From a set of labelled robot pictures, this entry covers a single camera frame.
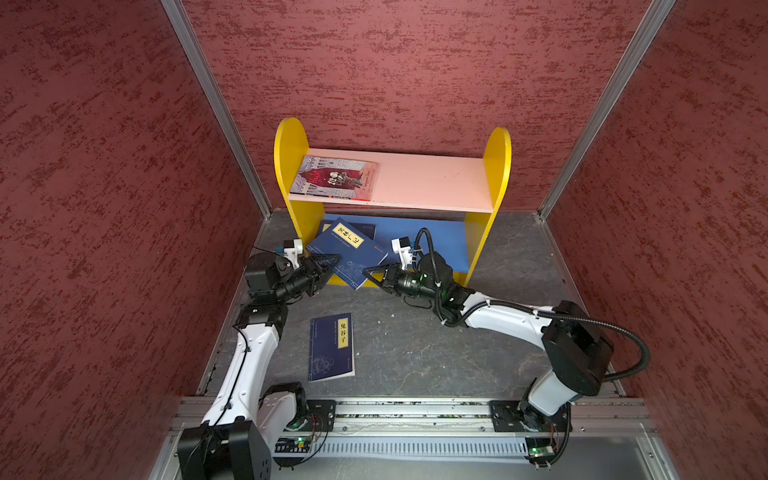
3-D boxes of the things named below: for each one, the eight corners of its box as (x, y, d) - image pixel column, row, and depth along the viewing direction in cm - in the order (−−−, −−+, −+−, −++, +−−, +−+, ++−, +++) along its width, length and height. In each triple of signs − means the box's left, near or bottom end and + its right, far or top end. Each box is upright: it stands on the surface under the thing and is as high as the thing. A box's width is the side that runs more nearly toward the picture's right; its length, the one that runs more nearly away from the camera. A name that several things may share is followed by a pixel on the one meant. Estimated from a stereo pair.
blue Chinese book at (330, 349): (309, 382, 81) (306, 379, 79) (311, 321, 93) (309, 317, 90) (355, 376, 83) (354, 373, 80) (351, 316, 94) (351, 312, 92)
